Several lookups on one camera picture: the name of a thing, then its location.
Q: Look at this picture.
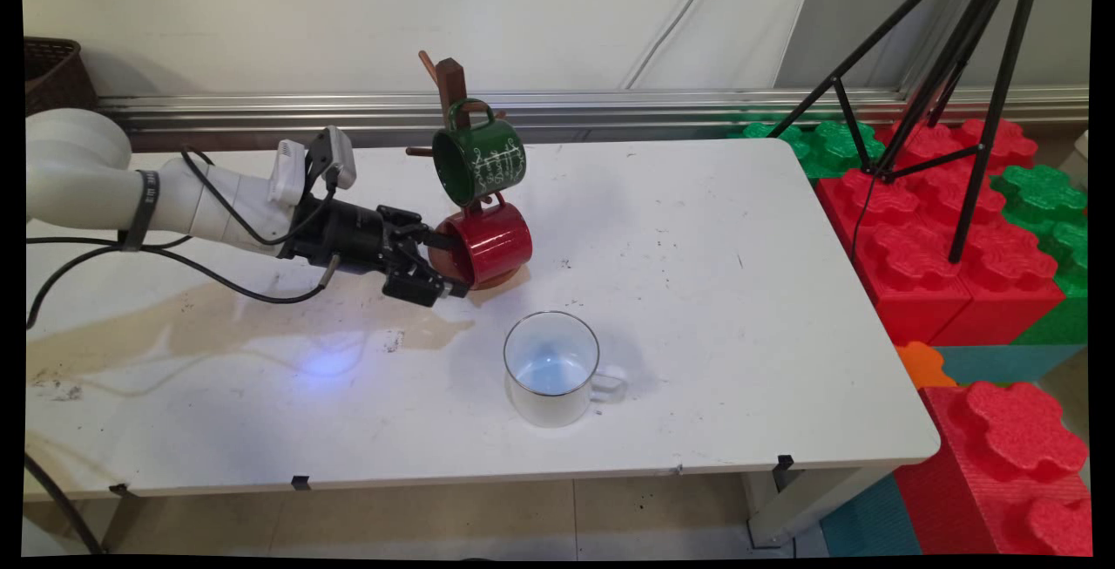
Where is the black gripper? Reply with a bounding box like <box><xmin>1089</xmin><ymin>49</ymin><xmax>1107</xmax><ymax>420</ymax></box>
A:
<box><xmin>279</xmin><ymin>194</ymin><xmax>471</xmax><ymax>309</ymax></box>

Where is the red enamel mug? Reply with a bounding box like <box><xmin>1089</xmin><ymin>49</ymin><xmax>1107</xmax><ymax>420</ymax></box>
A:
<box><xmin>429</xmin><ymin>194</ymin><xmax>534</xmax><ymax>289</ymax></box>

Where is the green enamel mug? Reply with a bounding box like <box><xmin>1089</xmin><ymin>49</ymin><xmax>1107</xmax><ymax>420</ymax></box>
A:
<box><xmin>432</xmin><ymin>98</ymin><xmax>528</xmax><ymax>208</ymax></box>

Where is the white enamel mug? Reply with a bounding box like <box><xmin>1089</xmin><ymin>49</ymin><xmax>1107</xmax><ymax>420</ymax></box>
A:
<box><xmin>503</xmin><ymin>311</ymin><xmax>630</xmax><ymax>428</ymax></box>

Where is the wooden mug tree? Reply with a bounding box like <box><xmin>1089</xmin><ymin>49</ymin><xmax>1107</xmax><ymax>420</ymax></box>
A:
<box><xmin>405</xmin><ymin>51</ymin><xmax>534</xmax><ymax>291</ymax></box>

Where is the brown wicker basket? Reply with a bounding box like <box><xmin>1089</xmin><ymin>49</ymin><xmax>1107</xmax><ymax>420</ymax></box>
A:
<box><xmin>24</xmin><ymin>37</ymin><xmax>99</xmax><ymax>118</ymax></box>

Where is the green foam building block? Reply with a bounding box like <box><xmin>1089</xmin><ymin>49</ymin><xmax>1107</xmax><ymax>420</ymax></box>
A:
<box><xmin>727</xmin><ymin>120</ymin><xmax>886</xmax><ymax>180</ymax></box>
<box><xmin>993</xmin><ymin>164</ymin><xmax>1090</xmax><ymax>345</ymax></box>

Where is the white table leg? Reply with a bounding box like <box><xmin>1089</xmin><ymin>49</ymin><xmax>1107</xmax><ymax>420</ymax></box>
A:
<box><xmin>742</xmin><ymin>464</ymin><xmax>894</xmax><ymax>549</ymax></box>

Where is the red foam building block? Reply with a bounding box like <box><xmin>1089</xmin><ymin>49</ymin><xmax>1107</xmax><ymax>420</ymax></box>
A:
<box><xmin>814</xmin><ymin>138</ymin><xmax>975</xmax><ymax>348</ymax></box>
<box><xmin>880</xmin><ymin>116</ymin><xmax>1069</xmax><ymax>348</ymax></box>
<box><xmin>893</xmin><ymin>380</ymin><xmax>1092</xmax><ymax>557</ymax></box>

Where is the orange foam piece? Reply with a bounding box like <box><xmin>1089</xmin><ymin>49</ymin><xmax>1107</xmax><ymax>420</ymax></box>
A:
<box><xmin>895</xmin><ymin>341</ymin><xmax>957</xmax><ymax>389</ymax></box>

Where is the teal foam mat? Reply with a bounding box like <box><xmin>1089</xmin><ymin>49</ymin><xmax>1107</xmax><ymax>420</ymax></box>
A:
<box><xmin>819</xmin><ymin>473</ymin><xmax>924</xmax><ymax>557</ymax></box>
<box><xmin>936</xmin><ymin>344</ymin><xmax>1088</xmax><ymax>387</ymax></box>

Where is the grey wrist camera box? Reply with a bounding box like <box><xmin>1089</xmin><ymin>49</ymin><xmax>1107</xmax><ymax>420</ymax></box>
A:
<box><xmin>305</xmin><ymin>125</ymin><xmax>359</xmax><ymax>193</ymax></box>

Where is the white vented camera module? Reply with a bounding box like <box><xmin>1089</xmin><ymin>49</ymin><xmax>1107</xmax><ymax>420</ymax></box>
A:
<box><xmin>268</xmin><ymin>139</ymin><xmax>308</xmax><ymax>207</ymax></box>

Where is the black camera cable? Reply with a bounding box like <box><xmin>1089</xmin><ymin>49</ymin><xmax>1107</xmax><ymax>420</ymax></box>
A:
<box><xmin>179</xmin><ymin>145</ymin><xmax>339</xmax><ymax>248</ymax></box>

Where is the black cable with metal plug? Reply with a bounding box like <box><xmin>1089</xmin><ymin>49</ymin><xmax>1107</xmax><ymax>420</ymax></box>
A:
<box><xmin>24</xmin><ymin>236</ymin><xmax>342</xmax><ymax>331</ymax></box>

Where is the aluminium wall rail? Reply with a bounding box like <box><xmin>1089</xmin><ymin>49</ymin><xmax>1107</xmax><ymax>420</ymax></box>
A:
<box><xmin>96</xmin><ymin>85</ymin><xmax>1090</xmax><ymax>150</ymax></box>

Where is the black arm strap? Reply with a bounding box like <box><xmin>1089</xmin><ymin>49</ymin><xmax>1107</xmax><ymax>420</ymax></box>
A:
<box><xmin>120</xmin><ymin>169</ymin><xmax>161</xmax><ymax>253</ymax></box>

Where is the black camera tripod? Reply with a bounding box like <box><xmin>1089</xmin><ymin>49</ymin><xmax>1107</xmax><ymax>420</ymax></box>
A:
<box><xmin>767</xmin><ymin>0</ymin><xmax>1048</xmax><ymax>265</ymax></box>

